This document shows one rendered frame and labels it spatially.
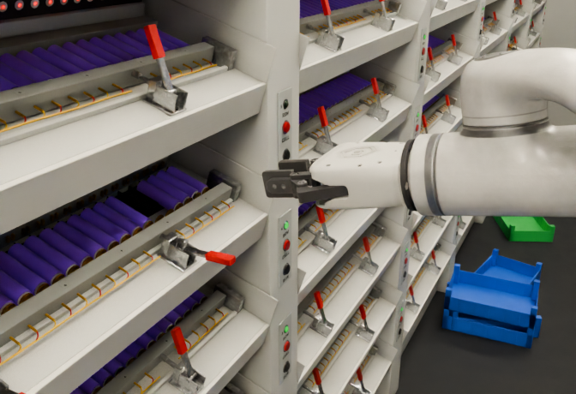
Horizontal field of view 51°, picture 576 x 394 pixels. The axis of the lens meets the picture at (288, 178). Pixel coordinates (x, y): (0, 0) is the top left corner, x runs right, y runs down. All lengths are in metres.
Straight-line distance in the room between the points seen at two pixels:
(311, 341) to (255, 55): 0.64
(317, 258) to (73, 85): 0.64
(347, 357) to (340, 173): 0.94
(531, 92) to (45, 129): 0.42
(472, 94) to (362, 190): 0.14
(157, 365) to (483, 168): 0.51
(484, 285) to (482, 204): 1.81
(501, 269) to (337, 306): 1.46
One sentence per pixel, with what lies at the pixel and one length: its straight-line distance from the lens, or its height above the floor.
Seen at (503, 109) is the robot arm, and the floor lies 1.16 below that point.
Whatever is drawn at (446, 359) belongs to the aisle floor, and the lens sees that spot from 2.14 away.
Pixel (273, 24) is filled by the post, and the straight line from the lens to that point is 0.80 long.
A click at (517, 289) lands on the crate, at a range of 2.39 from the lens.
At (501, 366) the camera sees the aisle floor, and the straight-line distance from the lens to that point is 2.17.
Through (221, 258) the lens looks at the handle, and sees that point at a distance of 0.69.
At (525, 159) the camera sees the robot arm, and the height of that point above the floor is 1.12.
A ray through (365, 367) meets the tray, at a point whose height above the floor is 0.19.
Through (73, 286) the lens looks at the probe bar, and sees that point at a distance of 0.66.
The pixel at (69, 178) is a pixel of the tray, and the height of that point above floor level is 1.11.
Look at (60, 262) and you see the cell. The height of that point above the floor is 0.98.
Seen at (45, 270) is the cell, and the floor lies 0.98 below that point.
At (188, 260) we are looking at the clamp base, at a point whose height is 0.94.
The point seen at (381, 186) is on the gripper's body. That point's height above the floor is 1.07.
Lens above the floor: 1.30
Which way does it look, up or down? 22 degrees down
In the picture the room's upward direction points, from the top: straight up
